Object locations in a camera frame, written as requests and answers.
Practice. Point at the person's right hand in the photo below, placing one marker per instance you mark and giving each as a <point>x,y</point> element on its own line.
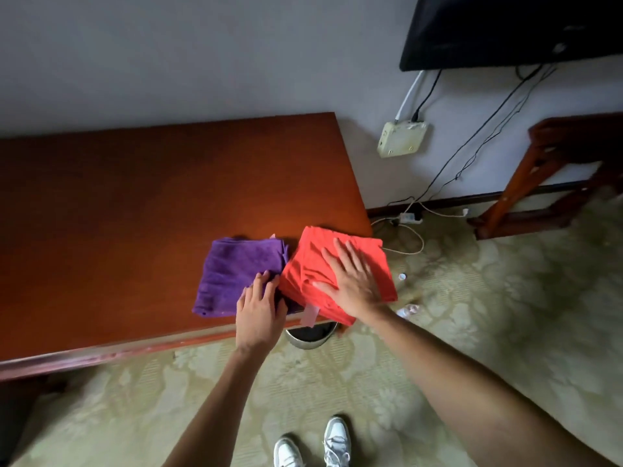
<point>357,291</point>

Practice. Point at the person's left hand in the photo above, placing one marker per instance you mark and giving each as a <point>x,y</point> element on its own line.
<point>258,320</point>

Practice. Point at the purple cloth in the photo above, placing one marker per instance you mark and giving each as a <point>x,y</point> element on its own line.
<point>224,277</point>

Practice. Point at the red cloth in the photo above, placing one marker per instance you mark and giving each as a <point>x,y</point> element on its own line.
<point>306,267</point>

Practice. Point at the person's left forearm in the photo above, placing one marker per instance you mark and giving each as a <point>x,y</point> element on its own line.
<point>214,413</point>

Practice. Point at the person's right forearm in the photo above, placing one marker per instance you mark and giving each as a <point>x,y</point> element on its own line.
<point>462,393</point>

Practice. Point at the clear plastic bottle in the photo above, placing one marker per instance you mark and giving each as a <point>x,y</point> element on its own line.
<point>408,311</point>

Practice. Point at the silver metal bin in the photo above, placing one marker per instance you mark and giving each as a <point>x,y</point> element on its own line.
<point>311,342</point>

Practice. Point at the white power strip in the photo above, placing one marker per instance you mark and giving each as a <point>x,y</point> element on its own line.
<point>410,218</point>

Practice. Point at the white shoe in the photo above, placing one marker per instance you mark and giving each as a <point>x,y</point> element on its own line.
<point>337,437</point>
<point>287,454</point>

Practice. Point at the dark baseboard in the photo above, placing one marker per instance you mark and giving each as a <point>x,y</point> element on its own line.
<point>462,199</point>

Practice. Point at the brown wooden table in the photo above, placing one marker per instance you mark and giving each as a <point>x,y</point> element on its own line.
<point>146,189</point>

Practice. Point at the red-brown wooden stool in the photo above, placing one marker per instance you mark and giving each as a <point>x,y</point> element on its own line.
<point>511,189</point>

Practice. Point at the black television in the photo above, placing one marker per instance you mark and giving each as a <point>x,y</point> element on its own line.
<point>511,24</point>

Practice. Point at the beige wall socket box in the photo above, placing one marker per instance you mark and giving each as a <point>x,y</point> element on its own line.
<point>401,138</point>

